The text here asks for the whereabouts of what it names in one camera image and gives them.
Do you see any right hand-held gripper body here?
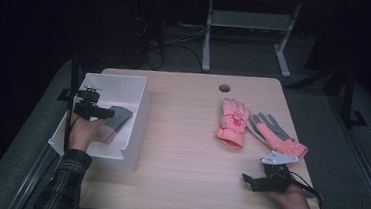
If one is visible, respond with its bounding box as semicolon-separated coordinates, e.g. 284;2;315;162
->
257;150;300;196

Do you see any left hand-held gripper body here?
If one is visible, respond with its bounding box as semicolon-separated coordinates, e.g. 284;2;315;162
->
72;85;107;123

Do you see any white box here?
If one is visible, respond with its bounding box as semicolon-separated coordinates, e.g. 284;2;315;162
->
45;68;154;175

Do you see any person's left hand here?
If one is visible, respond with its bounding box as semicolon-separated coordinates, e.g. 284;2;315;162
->
67;113;110;154

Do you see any person's right hand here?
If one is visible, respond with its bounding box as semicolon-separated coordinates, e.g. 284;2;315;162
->
267;183;313;209

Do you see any black metal stand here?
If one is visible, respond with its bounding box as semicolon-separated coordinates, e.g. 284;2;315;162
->
339;63;371;129

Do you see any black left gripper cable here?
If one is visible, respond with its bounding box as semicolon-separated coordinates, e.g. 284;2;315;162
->
62;89;83;152

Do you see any white metal table frame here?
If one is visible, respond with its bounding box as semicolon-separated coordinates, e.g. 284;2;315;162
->
199;0;304;80

